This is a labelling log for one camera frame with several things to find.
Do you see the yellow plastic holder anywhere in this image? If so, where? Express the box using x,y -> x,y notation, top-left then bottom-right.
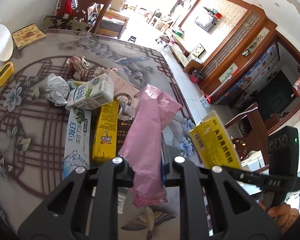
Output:
0,61 -> 15,87

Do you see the wall television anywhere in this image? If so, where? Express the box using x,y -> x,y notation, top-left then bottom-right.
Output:
194,12 -> 217,33

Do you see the long pink box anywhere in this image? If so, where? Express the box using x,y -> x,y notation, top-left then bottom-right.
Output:
104,69 -> 141,107

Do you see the yellow brown book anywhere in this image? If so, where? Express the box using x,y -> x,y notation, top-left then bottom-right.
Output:
11,24 -> 47,50

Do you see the person's right hand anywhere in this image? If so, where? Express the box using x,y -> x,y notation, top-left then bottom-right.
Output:
259,199 -> 300,230

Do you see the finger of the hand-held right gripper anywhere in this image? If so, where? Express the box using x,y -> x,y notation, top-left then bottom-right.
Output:
220,165 -> 265,188

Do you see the floral printed tablecloth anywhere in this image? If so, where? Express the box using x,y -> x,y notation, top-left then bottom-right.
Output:
0,27 -> 208,240

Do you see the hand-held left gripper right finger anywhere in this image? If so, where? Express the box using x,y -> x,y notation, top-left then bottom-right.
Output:
161,144 -> 282,240

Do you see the white coiled cable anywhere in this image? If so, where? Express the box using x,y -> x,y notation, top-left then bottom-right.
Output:
224,106 -> 258,126

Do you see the white green milk carton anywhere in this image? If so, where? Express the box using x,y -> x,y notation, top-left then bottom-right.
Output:
65,73 -> 115,111

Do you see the pink plastic wrapper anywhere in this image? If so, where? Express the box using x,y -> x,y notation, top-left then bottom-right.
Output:
117,84 -> 183,208

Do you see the crumpled pink brown paper ball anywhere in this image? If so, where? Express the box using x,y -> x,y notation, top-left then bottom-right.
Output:
66,56 -> 90,81

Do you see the narrow yellow cardboard box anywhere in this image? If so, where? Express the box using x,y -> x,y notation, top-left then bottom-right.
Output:
91,100 -> 120,163

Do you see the red bucket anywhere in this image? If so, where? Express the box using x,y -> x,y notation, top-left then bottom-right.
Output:
189,69 -> 203,83

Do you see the brown wooden armchair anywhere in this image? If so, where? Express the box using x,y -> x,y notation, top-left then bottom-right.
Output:
229,102 -> 271,161

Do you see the crumpled silver paper ball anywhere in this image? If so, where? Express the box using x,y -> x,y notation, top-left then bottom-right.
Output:
45,73 -> 71,107

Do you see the dark wooden chair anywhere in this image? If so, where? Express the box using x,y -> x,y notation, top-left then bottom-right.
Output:
55,0 -> 115,34

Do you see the mop with clear handle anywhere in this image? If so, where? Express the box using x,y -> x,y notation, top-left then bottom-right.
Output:
199,84 -> 227,108

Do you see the white blue toothpaste box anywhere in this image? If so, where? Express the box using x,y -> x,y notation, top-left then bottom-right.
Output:
63,109 -> 92,180

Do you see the floral seat cushion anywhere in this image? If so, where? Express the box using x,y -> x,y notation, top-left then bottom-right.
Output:
40,15 -> 92,33

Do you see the wide yellow cardboard box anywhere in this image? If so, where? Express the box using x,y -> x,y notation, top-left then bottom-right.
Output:
189,110 -> 243,171

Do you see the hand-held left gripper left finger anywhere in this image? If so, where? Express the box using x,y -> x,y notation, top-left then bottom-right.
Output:
17,156 -> 136,240

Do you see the white round disc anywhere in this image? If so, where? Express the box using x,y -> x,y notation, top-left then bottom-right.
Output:
0,23 -> 14,62

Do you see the dark brown box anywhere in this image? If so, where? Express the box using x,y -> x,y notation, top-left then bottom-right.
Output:
116,119 -> 141,156

